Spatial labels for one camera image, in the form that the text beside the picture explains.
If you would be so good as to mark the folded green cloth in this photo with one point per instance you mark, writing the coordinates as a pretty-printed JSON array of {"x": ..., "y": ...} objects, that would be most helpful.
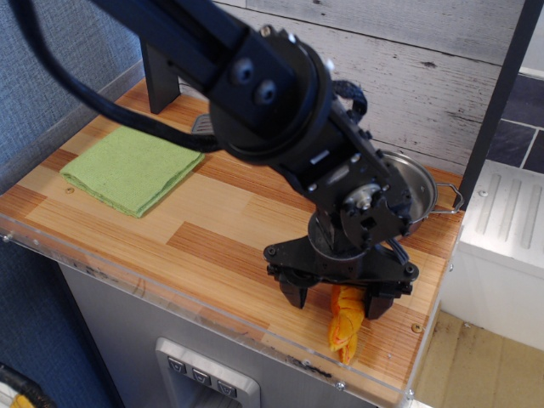
[{"x": 130, "y": 171}]

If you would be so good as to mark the dark grey right post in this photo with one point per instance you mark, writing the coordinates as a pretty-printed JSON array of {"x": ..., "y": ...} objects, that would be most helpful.
[{"x": 516, "y": 51}]

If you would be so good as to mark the orange plush lobster tail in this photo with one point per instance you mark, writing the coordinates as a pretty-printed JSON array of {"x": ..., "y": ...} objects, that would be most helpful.
[{"x": 348, "y": 313}]

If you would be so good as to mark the white toy sink unit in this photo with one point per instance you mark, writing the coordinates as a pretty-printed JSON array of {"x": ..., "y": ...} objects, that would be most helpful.
[{"x": 495, "y": 279}]

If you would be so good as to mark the silver dispenser button panel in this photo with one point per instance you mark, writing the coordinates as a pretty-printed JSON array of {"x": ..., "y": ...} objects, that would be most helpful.
[{"x": 194, "y": 380}]

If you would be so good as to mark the dark grey left post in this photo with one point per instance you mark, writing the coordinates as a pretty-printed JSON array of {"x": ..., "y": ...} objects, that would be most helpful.
[{"x": 162, "y": 83}]

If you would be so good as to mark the stainless steel pot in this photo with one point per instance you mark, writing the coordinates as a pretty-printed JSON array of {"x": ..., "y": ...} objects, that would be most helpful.
[{"x": 423, "y": 188}]

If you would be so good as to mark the dark grey post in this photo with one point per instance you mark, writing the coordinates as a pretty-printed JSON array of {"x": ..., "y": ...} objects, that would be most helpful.
[
  {"x": 162, "y": 83},
  {"x": 516, "y": 51}
]

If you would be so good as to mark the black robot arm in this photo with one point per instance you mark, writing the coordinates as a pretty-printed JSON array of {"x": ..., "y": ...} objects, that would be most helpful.
[{"x": 273, "y": 103}]

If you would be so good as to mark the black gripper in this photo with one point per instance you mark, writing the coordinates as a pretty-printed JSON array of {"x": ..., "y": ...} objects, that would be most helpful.
[{"x": 301, "y": 264}]

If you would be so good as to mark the yellow plush toy on floor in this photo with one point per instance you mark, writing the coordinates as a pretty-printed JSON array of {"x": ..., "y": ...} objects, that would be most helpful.
[{"x": 20, "y": 401}]

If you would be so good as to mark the grey spatula with green handle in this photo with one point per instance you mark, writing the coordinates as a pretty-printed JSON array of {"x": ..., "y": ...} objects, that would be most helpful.
[{"x": 203, "y": 126}]

